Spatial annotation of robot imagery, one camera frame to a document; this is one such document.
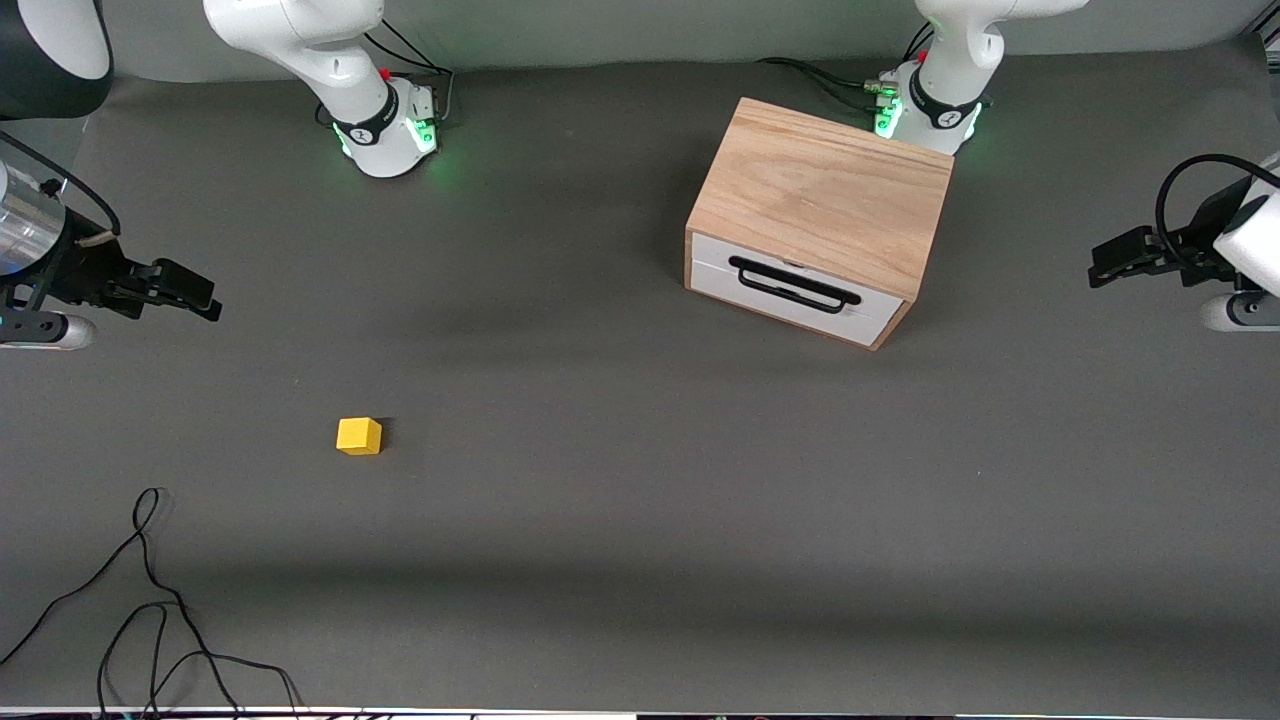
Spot yellow wooden block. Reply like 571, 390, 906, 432
336, 417, 384, 457

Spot black metal drawer handle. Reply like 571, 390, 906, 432
728, 255, 863, 316

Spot white-fronted wooden drawer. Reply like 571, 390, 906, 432
689, 231, 907, 347

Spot wooden drawer cabinet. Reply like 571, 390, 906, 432
684, 97, 955, 352

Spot gray table mat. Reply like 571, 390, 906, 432
0, 35, 1280, 714

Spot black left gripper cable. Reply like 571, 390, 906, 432
1154, 153, 1280, 247

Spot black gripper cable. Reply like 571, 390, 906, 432
1154, 153, 1280, 247
0, 132, 123, 238

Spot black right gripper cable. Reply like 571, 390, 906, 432
0, 132, 123, 238

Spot thin black loose cable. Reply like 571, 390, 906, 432
0, 486, 303, 717

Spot black right arm base cables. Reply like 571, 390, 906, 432
316, 17, 457, 128

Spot black arm base cables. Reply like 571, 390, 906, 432
316, 17, 457, 128
756, 24, 937, 114

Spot black left arm base cables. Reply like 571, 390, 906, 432
756, 24, 937, 114

